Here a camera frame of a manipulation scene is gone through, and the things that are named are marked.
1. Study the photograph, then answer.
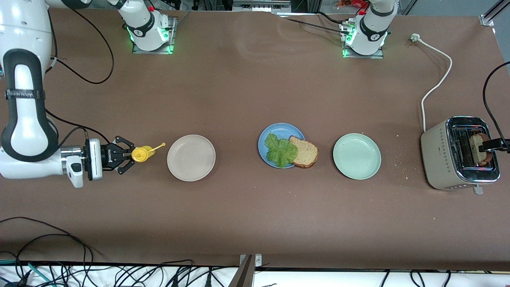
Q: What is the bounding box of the brown bread slice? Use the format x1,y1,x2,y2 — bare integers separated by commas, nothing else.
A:
288,136,319,169
469,133,494,167

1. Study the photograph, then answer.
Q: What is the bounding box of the pale green plate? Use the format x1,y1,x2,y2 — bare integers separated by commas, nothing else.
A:
333,133,382,180

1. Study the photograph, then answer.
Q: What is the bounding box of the red packet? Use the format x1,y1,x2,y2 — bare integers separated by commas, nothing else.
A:
336,0,369,9

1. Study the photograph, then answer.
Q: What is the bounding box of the long black table cable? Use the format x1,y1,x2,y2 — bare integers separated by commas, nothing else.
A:
16,233,88,265
0,216,94,263

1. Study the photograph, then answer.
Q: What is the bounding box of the white power cable with plug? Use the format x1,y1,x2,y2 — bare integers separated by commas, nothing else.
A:
410,33,453,133

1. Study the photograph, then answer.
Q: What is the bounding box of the teal cable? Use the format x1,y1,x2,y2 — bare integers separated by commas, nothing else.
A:
0,259,56,287

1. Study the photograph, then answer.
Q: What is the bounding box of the black right arm cable loop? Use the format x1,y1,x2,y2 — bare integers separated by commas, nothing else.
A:
46,7,115,85

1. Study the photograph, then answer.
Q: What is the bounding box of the grey metal table bracket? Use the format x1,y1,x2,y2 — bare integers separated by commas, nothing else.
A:
229,254,263,287

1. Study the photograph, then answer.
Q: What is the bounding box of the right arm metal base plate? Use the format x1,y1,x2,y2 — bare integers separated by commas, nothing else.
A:
132,16,176,55

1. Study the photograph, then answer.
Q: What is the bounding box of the yellow mustard squeeze bottle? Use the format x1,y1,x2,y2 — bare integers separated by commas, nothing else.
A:
131,142,166,163

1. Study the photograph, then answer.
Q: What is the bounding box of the beige plate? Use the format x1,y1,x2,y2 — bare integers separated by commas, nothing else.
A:
167,134,216,182

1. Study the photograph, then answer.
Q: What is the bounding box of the blue plate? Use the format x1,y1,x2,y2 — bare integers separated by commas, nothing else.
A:
258,123,306,169

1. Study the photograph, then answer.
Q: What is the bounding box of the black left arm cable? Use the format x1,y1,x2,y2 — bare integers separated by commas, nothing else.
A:
483,61,510,151

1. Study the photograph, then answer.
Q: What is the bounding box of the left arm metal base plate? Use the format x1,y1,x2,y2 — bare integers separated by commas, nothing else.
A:
341,20,385,59

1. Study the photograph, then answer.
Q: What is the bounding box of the grey metal rail box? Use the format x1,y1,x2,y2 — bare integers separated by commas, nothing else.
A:
233,0,292,12

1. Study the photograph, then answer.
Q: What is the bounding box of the beige chrome toaster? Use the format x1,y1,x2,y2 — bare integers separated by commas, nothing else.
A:
420,116,501,195

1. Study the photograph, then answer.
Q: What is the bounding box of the green lettuce leaf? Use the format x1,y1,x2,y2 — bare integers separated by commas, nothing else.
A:
265,133,299,169

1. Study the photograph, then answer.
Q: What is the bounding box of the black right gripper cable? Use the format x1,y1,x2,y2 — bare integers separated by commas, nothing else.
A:
45,108,111,149

